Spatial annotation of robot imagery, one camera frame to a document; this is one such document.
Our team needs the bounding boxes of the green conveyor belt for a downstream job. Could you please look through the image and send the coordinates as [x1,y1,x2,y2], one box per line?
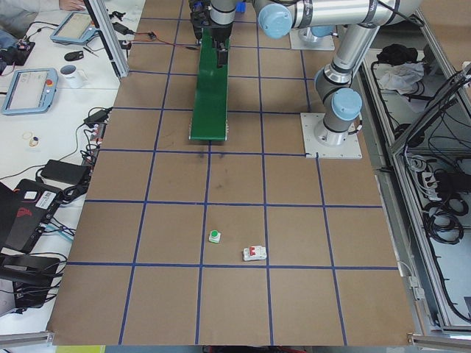
[189,29,228,141]

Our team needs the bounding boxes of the teach pendant tablet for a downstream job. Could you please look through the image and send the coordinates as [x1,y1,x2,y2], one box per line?
[1,68,58,115]
[50,11,98,45]

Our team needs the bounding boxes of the black laptop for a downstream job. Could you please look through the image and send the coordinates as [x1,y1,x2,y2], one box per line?
[1,179,63,253]

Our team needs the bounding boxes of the white circuit breaker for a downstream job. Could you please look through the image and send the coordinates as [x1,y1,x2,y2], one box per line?
[242,245,267,262]

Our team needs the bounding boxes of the black power adapter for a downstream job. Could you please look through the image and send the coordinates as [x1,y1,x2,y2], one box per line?
[40,160,91,185]

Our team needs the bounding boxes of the green push button switch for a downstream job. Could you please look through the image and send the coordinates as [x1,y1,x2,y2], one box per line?
[208,229,222,243]

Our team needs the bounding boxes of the white mug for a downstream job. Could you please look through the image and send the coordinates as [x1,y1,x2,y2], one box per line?
[60,65,88,89]

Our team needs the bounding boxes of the blue plastic bin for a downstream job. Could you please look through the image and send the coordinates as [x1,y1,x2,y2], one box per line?
[235,1,246,13]

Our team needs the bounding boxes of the red black power cable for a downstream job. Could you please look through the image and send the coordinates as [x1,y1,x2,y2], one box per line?
[130,32,202,51]

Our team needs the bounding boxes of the aluminium frame post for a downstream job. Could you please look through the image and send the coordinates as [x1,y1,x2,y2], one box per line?
[84,0,130,79]

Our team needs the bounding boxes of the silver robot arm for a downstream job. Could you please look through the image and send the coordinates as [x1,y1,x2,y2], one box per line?
[252,0,421,147]
[188,0,237,68]

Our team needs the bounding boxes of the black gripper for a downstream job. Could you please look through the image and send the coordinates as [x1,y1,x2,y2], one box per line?
[189,0,233,68]

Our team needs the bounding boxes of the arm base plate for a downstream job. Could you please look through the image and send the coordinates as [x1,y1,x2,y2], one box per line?
[289,28,335,51]
[300,113,362,160]

